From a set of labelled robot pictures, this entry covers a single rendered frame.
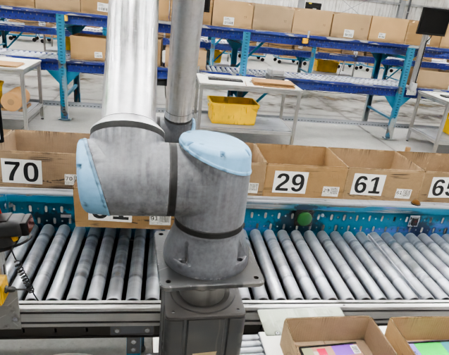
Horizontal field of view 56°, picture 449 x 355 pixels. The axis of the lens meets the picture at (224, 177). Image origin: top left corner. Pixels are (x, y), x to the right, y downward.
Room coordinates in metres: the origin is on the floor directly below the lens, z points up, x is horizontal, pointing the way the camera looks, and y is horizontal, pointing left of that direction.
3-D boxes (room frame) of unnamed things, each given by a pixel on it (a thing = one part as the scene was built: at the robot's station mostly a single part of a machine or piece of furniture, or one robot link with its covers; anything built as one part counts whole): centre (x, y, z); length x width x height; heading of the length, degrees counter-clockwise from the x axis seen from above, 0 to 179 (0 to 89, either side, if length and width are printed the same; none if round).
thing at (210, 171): (0.81, 0.03, 1.36); 0.17 x 0.15 x 0.18; 102
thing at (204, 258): (0.81, 0.02, 1.22); 0.19 x 0.19 x 0.10
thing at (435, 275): (1.60, -0.91, 0.72); 0.52 x 0.05 x 0.05; 9
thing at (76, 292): (1.36, 0.50, 0.72); 0.52 x 0.05 x 0.05; 9
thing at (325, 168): (1.96, -0.35, 0.96); 0.39 x 0.29 x 0.17; 99
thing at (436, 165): (2.09, -1.12, 0.96); 0.39 x 0.29 x 0.17; 99
